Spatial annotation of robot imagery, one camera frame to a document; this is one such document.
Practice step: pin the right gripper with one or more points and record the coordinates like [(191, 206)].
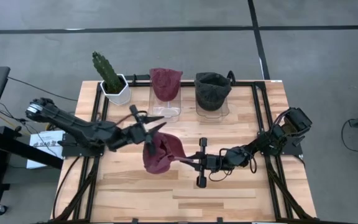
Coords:
[(213, 161)]

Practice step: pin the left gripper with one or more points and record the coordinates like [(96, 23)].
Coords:
[(132, 135)]

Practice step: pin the maroon baseball cap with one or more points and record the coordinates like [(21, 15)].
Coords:
[(163, 155), (166, 84)]

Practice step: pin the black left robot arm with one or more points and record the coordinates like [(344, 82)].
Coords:
[(73, 127)]

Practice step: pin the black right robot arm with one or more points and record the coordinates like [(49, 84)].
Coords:
[(269, 140)]

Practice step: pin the clear plastic bin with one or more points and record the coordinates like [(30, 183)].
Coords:
[(211, 115), (165, 113)]

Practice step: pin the white hexagonal plant pot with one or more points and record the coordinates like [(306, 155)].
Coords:
[(121, 98)]

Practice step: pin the green cactus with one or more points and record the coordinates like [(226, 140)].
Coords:
[(106, 71)]

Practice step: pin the white printed box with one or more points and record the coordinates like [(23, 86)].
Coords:
[(48, 137)]

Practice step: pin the black side desk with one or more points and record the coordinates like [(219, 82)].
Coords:
[(26, 152)]

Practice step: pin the black caster wheel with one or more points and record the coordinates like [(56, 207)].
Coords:
[(2, 210)]

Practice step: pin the black bar mount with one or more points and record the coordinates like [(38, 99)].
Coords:
[(138, 77)]

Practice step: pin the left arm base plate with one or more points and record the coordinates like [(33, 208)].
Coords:
[(82, 153)]

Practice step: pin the black aluminium table frame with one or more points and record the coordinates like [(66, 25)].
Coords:
[(244, 83)]

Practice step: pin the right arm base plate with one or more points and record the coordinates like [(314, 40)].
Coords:
[(292, 151)]

